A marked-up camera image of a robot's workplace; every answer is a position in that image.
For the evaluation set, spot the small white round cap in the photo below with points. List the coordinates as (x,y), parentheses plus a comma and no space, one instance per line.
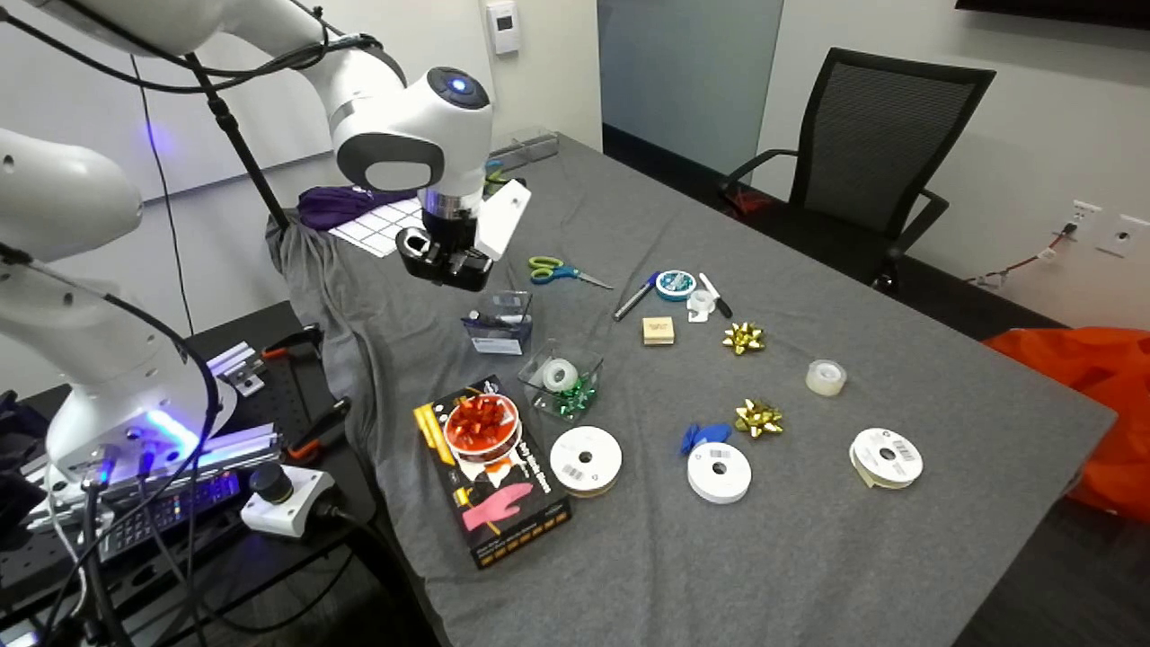
(826,379)

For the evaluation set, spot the gold gift bow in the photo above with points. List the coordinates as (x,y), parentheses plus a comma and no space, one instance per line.
(743,341)
(759,420)

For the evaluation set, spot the white spool gold ribbon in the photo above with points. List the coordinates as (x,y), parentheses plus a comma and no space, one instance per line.
(884,458)

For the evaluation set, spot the small beige wooden block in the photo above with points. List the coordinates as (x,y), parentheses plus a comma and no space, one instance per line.
(660,331)

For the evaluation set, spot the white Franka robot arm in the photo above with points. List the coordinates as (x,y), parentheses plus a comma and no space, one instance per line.
(408,113)

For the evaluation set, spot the dark blue pen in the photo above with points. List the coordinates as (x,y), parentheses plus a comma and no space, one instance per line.
(634,299)

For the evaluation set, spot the clear bag green bows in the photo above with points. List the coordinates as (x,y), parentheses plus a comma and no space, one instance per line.
(560,384)

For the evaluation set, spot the black wall television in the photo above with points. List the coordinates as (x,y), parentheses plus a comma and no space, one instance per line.
(1055,9)

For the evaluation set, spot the grey tablecloth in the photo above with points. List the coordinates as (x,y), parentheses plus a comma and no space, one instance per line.
(777,541)

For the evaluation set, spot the small clear plastic wrapper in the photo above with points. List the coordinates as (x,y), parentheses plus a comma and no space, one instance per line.
(702,307)

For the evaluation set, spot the white spool blue ribbon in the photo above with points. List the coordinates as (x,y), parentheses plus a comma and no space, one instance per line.
(721,474)

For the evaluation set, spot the large white ribbon spool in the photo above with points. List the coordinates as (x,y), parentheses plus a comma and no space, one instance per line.
(586,463)

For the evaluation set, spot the clear plastic tray organizer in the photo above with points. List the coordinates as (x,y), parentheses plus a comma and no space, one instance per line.
(526,154)

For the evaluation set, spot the black camera tripod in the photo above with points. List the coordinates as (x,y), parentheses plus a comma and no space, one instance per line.
(245,155)

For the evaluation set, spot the red gift bow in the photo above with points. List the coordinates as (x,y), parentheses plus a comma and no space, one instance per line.
(481,423)

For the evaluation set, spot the black mesh office chair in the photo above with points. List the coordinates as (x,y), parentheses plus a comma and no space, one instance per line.
(884,131)

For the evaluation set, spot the orange plastic bag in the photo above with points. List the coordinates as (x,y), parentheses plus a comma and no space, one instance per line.
(1099,384)

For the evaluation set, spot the clear plastic pen box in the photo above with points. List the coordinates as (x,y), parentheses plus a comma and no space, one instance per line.
(496,323)

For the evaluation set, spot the white black capped marker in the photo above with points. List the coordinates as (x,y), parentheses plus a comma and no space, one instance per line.
(715,295)

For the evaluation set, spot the white wall thermostat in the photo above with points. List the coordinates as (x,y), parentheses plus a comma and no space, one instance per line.
(504,27)

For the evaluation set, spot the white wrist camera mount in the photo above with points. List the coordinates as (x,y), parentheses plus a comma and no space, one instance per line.
(508,219)

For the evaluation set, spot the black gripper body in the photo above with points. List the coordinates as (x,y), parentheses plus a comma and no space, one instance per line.
(443,234)

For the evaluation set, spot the black robot cart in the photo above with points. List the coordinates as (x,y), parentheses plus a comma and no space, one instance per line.
(299,588)

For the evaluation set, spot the white box black knob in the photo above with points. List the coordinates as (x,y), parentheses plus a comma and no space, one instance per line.
(285,506)

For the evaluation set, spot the purple cloth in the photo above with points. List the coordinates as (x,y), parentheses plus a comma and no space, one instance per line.
(335,207)

